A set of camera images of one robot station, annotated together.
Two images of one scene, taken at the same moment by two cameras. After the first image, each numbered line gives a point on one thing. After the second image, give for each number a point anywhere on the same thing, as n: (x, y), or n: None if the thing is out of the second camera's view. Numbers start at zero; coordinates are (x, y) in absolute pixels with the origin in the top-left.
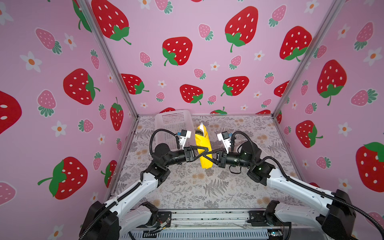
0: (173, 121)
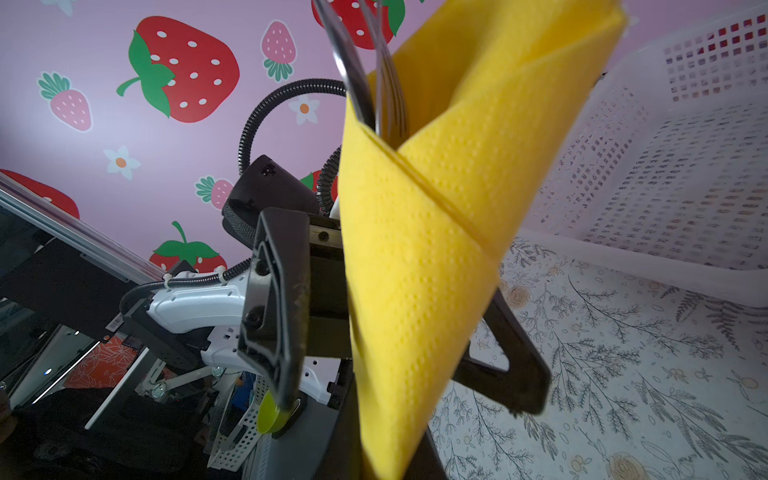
0: (666, 172)
